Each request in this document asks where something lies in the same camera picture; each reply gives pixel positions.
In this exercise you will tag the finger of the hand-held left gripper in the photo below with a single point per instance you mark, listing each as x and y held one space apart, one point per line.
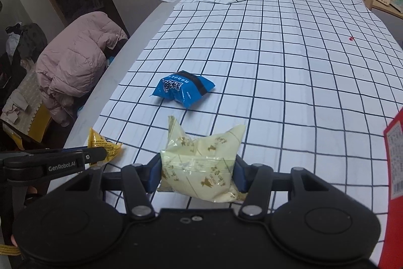
94 156

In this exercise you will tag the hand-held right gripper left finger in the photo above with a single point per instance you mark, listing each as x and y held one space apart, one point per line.
155 174

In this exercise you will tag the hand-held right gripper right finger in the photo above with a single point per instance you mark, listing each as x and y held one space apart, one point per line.
241 176

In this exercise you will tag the pale yellow snack packet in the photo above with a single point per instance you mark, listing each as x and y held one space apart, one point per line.
201 162

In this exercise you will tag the blue snack packet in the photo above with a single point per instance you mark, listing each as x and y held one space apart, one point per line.
176 87

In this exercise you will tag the red cardboard box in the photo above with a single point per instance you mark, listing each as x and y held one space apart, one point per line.
393 162

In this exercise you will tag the patterned chair cushion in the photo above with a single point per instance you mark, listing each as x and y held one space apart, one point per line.
34 117

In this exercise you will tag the pink puffer jacket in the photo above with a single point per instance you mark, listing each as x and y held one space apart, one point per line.
72 58

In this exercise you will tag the checked white cloth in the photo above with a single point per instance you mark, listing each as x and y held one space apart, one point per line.
283 67

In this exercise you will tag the dark clothes pile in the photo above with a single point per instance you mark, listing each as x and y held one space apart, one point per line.
30 39

